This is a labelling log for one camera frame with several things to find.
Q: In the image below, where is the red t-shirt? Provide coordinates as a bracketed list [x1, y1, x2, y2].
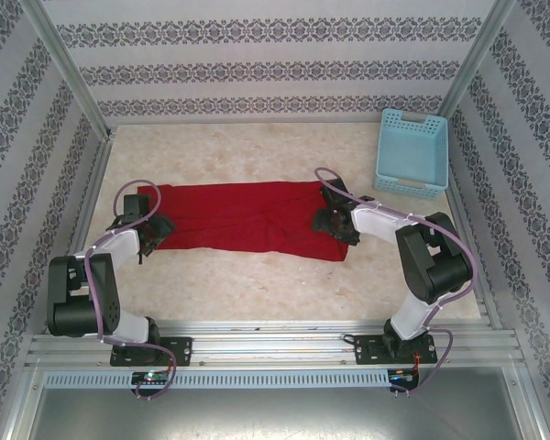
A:
[136, 180, 352, 263]

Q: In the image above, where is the light blue plastic basket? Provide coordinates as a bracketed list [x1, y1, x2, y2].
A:
[372, 107, 450, 202]

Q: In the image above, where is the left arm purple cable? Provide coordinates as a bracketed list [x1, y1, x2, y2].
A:
[84, 181, 178, 402]

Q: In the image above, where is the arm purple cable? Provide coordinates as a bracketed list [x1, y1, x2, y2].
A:
[84, 181, 178, 402]
[313, 166, 480, 401]

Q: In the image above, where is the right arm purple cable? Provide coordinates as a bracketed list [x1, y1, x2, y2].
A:
[313, 166, 480, 401]

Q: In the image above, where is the aluminium table side rail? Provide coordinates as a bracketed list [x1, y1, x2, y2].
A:
[43, 130, 116, 334]
[439, 116, 508, 331]

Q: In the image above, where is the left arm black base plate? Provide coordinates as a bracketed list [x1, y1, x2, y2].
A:
[109, 335, 194, 368]

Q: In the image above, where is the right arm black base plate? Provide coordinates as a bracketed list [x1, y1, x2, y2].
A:
[353, 333, 439, 367]

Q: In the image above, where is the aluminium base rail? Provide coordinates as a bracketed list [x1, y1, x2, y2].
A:
[27, 320, 519, 368]

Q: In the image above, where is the slotted grey cable duct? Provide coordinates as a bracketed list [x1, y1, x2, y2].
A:
[43, 368, 391, 391]

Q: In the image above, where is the aluminium frame post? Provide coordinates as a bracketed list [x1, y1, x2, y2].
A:
[17, 0, 114, 141]
[437, 0, 519, 121]

